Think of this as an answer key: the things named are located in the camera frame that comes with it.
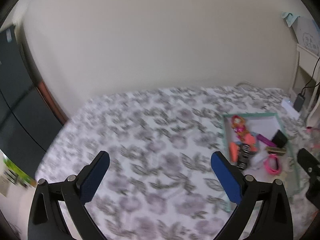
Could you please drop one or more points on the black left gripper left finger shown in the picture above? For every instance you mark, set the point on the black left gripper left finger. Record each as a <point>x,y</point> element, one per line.
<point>46,220</point>

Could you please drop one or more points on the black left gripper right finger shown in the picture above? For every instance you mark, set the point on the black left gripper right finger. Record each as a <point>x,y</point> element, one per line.
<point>274,220</point>

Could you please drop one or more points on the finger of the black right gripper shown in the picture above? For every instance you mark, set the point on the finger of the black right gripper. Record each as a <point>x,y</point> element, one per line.
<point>311,166</point>

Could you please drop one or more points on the pink smart watch band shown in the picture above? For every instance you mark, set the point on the pink smart watch band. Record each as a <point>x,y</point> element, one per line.
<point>272,165</point>

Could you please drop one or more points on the orange blue toy block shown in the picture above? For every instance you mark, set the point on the orange blue toy block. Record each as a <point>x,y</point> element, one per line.
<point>233,150</point>
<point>251,141</point>

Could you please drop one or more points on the gold rectangular bar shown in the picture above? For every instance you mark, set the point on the gold rectangular bar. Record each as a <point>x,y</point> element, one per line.
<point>276,150</point>

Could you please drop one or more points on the purple rectangular bar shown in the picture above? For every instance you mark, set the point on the purple rectangular bar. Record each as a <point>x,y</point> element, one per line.
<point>266,141</point>

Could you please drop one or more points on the white power adapter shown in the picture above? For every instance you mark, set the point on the white power adapter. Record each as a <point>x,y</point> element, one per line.
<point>256,162</point>

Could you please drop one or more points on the dark grey power bank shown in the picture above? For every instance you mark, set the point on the dark grey power bank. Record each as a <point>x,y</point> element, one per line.
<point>299,102</point>

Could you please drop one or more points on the white box device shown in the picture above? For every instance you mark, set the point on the white box device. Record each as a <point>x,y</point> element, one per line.
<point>288,106</point>

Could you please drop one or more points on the black silver cylinder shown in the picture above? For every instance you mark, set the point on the black silver cylinder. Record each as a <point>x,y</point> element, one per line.
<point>244,154</point>

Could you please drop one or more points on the white wooden chair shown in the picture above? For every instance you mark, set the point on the white wooden chair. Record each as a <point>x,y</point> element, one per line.
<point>312,110</point>

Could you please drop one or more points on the white shelf unit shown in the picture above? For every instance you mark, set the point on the white shelf unit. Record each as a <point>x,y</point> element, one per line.
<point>306,72</point>

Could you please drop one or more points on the pink brown puppy figurine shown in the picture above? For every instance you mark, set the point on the pink brown puppy figurine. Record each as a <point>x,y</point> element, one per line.
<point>239,127</point>

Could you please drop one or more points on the dark wardrobe door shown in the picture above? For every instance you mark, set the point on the dark wardrobe door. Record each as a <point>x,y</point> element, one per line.
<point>28,126</point>

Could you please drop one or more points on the floral grey white bedspread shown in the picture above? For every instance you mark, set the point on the floral grey white bedspread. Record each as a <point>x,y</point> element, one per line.
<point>160,184</point>

